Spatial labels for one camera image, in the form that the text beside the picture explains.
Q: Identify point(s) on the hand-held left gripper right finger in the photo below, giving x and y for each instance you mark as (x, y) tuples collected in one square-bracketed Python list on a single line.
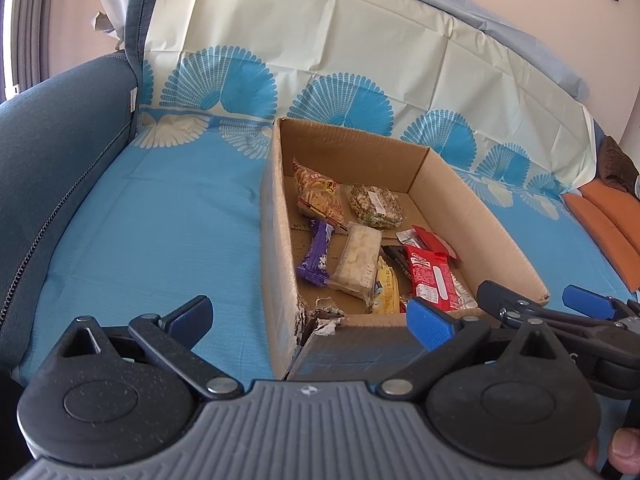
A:
[(430, 320)]

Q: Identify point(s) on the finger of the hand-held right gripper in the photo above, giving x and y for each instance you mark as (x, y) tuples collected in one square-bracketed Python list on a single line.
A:
[(495, 297), (590, 301)]

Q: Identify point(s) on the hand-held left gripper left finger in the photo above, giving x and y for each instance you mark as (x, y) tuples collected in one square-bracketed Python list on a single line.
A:
[(187, 317)]

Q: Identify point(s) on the white printed snack packet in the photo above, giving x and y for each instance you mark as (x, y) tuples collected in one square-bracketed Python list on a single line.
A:
[(464, 291)]

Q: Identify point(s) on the red packet with white label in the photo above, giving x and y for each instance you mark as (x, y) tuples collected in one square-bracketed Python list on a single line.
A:
[(430, 277)]

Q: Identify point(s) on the yellow snack packet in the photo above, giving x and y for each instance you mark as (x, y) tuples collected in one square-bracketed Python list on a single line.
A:
[(386, 287)]

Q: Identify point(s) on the black snack packet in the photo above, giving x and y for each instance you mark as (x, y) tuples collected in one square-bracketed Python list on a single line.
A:
[(397, 260)]

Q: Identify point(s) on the small red packet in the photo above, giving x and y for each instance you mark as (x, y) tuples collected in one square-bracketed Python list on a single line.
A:
[(435, 241)]

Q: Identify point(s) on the small white packet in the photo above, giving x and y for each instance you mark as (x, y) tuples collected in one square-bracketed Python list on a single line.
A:
[(407, 236)]

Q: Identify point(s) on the pale rice cracker packet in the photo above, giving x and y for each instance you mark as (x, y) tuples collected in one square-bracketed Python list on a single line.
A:
[(356, 262)]

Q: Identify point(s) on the brown cardboard box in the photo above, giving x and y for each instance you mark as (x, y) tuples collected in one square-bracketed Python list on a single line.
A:
[(280, 240)]

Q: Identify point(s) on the clear bag of nuts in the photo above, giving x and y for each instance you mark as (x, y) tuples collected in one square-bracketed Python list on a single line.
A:
[(375, 205)]

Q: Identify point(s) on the purple snack packet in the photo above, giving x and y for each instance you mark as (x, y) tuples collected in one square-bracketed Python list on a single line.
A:
[(316, 255)]

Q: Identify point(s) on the round cracker packet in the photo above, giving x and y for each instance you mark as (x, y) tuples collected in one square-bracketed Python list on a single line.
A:
[(317, 190)]

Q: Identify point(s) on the person's right hand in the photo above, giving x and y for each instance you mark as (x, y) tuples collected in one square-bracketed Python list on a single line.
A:
[(627, 450)]

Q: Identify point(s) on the orange cushion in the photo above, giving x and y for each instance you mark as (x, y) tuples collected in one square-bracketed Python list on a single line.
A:
[(617, 220), (600, 245)]

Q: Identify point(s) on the blue fan-print cover sheet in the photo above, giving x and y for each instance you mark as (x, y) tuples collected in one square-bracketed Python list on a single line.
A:
[(175, 210)]

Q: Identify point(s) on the brown cloth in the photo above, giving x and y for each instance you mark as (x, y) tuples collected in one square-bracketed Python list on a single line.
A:
[(617, 165)]

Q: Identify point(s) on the blue sofa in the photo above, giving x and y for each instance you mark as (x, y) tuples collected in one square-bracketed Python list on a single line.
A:
[(60, 160)]

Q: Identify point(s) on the grey cover sheet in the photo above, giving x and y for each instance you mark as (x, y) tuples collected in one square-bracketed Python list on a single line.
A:
[(525, 45)]

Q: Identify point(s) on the grey curtain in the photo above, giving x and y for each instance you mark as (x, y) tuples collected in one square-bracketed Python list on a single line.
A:
[(35, 10)]

